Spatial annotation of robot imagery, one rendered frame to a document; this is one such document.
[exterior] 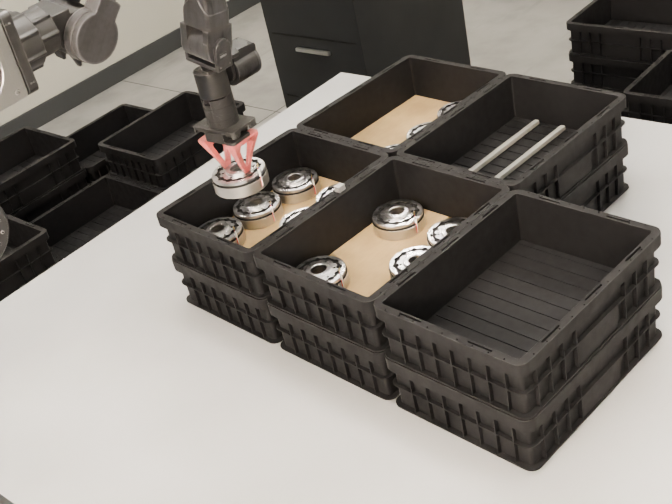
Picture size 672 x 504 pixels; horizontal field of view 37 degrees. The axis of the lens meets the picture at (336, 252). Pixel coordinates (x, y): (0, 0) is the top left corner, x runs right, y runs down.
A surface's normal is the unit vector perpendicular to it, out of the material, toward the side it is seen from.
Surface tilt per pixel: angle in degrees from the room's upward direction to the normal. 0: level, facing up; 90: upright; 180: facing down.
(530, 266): 0
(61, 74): 90
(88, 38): 101
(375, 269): 0
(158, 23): 90
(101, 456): 0
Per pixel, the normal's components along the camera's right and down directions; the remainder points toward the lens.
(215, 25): 0.74, 0.40
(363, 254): -0.19, -0.82
